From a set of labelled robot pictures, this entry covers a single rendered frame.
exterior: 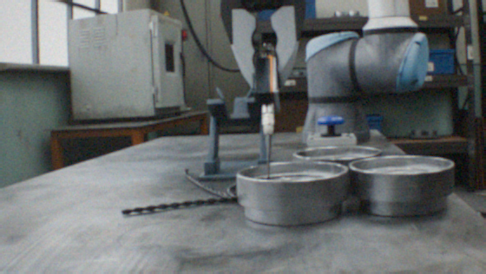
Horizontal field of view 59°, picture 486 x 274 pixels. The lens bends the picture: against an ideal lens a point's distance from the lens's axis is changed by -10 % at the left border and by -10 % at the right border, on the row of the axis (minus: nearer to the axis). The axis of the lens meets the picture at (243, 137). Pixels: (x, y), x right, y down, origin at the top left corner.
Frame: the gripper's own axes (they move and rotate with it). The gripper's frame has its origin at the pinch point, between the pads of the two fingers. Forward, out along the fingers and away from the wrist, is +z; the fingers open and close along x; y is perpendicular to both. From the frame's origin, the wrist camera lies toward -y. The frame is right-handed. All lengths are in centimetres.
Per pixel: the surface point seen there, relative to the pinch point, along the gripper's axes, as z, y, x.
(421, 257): 13.2, -22.9, -11.6
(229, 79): -10, 375, 58
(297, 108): 18, 343, -1
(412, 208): 12.4, -12.7, -13.4
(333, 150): 9.5, 7.2, -7.7
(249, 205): 11.5, -12.8, 1.2
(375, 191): 10.8, -12.1, -10.0
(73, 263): 13.2, -23.7, 13.0
